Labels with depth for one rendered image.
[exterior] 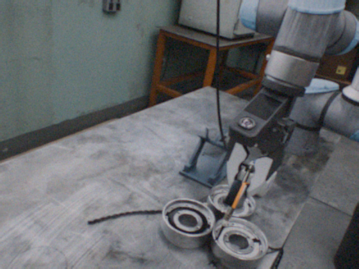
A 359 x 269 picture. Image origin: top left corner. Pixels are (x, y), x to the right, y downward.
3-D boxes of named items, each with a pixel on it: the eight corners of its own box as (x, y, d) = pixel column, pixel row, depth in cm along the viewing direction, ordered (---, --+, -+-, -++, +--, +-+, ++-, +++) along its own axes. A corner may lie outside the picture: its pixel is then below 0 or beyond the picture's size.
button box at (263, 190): (262, 198, 80) (268, 182, 77) (236, 185, 83) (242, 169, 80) (273, 184, 86) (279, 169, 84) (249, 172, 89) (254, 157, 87)
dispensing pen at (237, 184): (202, 244, 58) (242, 160, 57) (211, 241, 62) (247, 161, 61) (213, 251, 57) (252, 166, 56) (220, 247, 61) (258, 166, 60)
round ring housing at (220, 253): (213, 274, 57) (219, 258, 55) (204, 230, 66) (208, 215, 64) (269, 276, 59) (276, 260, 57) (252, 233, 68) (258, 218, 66)
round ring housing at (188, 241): (152, 241, 61) (156, 225, 59) (166, 207, 70) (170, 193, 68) (206, 258, 60) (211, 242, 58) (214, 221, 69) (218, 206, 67)
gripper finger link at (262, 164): (270, 195, 61) (283, 150, 58) (259, 206, 56) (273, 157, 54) (254, 189, 63) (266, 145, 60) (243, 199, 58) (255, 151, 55)
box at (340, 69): (351, 84, 356) (366, 50, 339) (306, 72, 374) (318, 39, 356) (352, 77, 389) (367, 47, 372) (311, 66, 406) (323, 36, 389)
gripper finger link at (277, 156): (277, 182, 56) (291, 134, 53) (274, 184, 54) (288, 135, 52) (251, 172, 58) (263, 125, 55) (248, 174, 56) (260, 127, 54)
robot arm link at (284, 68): (314, 63, 47) (262, 47, 50) (301, 93, 48) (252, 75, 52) (322, 64, 53) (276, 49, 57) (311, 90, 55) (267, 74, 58)
